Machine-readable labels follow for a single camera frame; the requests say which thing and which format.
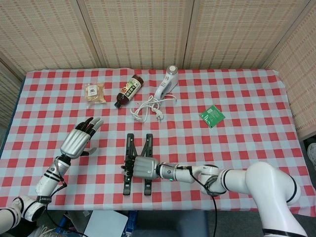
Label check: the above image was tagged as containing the right five-finger robot hand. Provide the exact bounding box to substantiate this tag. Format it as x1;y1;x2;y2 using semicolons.
120;157;160;180

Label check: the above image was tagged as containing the left five-finger robot hand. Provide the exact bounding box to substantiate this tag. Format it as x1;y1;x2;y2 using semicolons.
60;117;104;159

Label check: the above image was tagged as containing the black folding stand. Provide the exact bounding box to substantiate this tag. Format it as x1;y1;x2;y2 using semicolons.
122;133;154;196

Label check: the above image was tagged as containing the clear bag of snacks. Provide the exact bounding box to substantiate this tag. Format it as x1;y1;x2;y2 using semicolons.
84;82;108;106

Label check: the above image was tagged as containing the blue box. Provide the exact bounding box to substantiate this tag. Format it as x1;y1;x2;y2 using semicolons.
124;210;139;235

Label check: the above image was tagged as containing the white flat board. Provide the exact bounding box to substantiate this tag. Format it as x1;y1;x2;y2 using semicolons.
82;209;129;237

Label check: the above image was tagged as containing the brown drink bottle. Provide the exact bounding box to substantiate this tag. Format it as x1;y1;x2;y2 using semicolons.
114;74;144;109

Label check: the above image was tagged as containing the blue plastic crate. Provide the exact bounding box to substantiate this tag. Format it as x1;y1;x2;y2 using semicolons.
58;213;75;235

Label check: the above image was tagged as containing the woven bamboo screen panel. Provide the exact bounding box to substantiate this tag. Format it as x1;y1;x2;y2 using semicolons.
261;2;316;141
182;0;316;70
76;0;200;70
0;0;106;76
0;59;25;129

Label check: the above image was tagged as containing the green foil packet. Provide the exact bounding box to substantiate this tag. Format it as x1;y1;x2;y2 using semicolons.
199;104;226;128

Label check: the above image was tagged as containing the white handheld steamer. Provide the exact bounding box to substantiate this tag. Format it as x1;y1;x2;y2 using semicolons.
154;65;179;100

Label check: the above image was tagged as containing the white sneaker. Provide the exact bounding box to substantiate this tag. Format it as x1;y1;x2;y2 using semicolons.
32;226;61;237
307;143;316;171

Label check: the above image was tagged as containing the red white checked tablecloth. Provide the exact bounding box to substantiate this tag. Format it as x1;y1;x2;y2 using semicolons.
0;68;309;215

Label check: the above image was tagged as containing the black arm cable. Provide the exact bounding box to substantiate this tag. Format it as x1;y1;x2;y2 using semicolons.
187;166;219;237
45;158;84;237

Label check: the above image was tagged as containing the white power cable with plug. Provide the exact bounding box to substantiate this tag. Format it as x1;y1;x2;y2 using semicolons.
130;93;178;122

